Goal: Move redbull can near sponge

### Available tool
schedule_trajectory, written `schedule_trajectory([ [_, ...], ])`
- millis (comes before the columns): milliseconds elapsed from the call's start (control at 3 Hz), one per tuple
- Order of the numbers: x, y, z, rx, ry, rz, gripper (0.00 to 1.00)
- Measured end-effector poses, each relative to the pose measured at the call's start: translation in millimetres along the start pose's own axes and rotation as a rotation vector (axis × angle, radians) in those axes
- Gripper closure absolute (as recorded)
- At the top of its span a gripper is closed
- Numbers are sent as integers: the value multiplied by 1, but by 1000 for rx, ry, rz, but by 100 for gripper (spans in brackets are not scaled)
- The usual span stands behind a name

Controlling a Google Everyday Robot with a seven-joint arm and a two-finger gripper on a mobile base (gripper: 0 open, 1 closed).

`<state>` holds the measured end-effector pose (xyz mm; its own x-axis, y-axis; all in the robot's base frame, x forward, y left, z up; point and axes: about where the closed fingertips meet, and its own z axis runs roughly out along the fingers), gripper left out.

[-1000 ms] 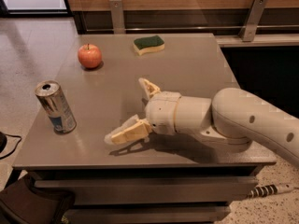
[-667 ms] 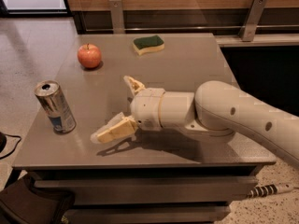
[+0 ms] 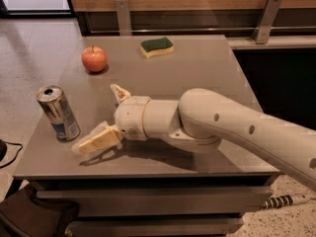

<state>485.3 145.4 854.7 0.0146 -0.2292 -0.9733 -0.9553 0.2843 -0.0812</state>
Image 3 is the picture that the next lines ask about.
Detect silver blue redbull can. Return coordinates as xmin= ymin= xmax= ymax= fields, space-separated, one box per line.
xmin=36 ymin=85 xmax=80 ymax=141

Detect black white striped handle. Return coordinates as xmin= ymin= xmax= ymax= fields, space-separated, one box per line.
xmin=261 ymin=194 xmax=311 ymax=210

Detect grey drawer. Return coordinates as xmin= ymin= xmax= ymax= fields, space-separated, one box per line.
xmin=37 ymin=187 xmax=272 ymax=217
xmin=69 ymin=218 xmax=243 ymax=237

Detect green yellow sponge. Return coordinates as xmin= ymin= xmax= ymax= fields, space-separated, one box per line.
xmin=140 ymin=37 xmax=174 ymax=58

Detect lower grey drawer front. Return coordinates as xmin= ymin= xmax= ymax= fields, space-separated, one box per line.
xmin=69 ymin=218 xmax=243 ymax=237

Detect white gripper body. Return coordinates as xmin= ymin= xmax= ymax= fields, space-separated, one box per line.
xmin=114 ymin=96 xmax=150 ymax=141

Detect horizontal metal rail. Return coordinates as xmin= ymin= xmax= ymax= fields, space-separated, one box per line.
xmin=90 ymin=26 xmax=316 ymax=35

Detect upper grey drawer front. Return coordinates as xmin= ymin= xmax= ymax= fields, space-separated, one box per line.
xmin=37 ymin=187 xmax=272 ymax=217

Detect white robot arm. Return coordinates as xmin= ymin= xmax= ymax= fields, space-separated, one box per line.
xmin=72 ymin=84 xmax=316 ymax=190

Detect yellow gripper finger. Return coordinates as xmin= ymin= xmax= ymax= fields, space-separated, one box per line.
xmin=71 ymin=121 xmax=122 ymax=155
xmin=110 ymin=84 xmax=131 ymax=104

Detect left metal wall bracket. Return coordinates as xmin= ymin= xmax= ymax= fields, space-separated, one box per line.
xmin=115 ymin=0 xmax=132 ymax=36

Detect dark brown bag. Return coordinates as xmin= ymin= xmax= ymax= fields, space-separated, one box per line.
xmin=0 ymin=185 xmax=79 ymax=237

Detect right metal wall bracket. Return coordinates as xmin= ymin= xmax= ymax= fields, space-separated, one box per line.
xmin=252 ymin=0 xmax=282 ymax=44

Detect black cable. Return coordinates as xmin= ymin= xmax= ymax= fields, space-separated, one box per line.
xmin=0 ymin=138 xmax=24 ymax=170

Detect metal wall bracket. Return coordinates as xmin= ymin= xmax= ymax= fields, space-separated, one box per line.
xmin=252 ymin=0 xmax=282 ymax=44
xmin=115 ymin=0 xmax=132 ymax=36

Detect red apple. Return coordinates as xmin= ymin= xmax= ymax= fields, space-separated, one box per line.
xmin=81 ymin=45 xmax=108 ymax=73

